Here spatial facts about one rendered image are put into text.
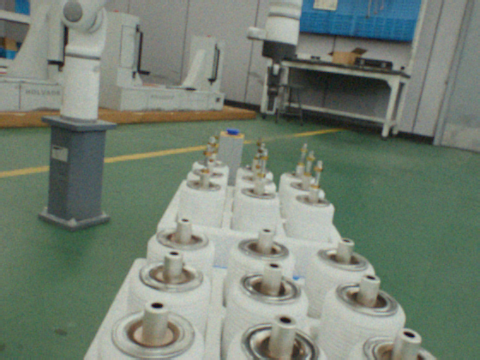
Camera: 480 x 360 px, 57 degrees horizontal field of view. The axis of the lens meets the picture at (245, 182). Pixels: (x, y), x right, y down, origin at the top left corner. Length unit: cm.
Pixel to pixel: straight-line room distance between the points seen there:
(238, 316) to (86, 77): 92
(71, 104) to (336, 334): 98
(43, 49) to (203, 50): 188
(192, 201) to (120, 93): 271
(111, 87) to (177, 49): 379
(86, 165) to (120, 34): 237
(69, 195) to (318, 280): 85
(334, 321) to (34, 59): 292
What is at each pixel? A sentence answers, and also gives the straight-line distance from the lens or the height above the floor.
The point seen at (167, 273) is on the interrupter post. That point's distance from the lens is 53.
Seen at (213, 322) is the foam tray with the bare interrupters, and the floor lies 18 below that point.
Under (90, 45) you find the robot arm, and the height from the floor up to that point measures 51.
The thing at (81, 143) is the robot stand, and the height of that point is 25.
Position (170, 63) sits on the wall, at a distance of 740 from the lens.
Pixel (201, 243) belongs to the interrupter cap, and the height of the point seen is 25.
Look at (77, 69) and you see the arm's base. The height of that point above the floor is 44.
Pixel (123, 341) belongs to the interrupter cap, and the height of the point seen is 25.
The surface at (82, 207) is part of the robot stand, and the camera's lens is 134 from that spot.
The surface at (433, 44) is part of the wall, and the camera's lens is 590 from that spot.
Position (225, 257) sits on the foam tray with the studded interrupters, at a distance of 91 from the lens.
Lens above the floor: 49
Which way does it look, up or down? 14 degrees down
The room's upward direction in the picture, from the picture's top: 8 degrees clockwise
